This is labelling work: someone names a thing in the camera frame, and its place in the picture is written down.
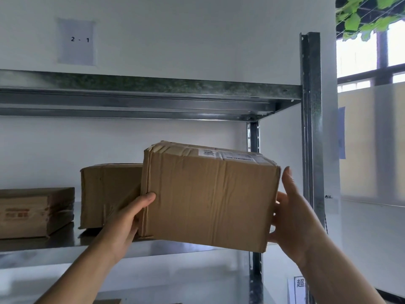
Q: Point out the dark-framed window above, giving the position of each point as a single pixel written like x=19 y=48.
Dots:
x=364 y=139

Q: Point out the person's left hand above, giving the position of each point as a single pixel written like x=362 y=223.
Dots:
x=120 y=231

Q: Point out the tape-wrapped cubic cardboard box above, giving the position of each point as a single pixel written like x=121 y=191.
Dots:
x=101 y=193

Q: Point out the green vine leaves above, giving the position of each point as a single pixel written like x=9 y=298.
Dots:
x=352 y=22

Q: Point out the white printed notice sheet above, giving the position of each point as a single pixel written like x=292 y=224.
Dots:
x=299 y=283

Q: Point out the person's right forearm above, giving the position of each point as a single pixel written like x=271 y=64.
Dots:
x=335 y=275

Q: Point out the person's left forearm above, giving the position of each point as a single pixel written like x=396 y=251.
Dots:
x=79 y=278

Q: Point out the metal shelving rack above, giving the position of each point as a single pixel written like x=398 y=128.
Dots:
x=126 y=98

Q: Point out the cardboard box with handwritten label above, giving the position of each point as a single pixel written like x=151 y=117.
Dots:
x=208 y=202

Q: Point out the long box red print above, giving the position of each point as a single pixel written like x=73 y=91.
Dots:
x=31 y=215

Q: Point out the white paper wall sign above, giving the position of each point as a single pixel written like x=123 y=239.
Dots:
x=76 y=53

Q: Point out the person's right hand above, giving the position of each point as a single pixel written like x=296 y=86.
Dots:
x=294 y=224

